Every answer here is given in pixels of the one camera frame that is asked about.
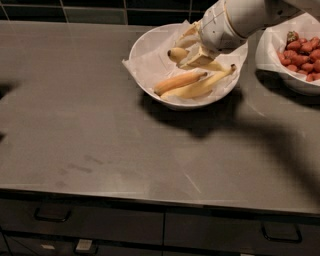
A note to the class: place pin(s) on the white bowl with strawberries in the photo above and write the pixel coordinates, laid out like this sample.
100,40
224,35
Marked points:
296,85

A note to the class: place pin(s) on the black right drawer handle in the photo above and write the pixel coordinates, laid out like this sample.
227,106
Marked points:
281,232

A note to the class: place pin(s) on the white paper liner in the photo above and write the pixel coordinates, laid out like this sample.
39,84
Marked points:
304,25
150,66

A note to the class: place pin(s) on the lower drawer with label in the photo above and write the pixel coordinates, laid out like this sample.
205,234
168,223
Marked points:
36,246

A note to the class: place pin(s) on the small yellow banana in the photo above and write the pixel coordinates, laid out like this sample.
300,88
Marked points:
177,54

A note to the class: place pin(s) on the black left drawer handle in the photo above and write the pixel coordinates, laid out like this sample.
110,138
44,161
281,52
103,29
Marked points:
51,214

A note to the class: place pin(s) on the black drawer handle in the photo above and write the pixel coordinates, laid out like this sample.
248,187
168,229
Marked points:
281,232
51,214

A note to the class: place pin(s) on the white paper liner right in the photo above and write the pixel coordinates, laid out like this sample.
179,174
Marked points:
304,25

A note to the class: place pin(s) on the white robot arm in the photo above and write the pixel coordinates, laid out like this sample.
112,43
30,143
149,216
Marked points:
249,16

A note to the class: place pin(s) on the left drawer front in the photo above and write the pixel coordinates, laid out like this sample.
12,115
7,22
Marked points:
115,221

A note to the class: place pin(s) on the right drawer front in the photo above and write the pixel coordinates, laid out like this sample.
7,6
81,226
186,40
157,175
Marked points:
234,235

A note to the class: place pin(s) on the red strawberries pile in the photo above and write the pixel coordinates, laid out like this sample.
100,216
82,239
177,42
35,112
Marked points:
301,55

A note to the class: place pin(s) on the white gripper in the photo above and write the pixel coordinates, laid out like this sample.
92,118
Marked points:
215,30

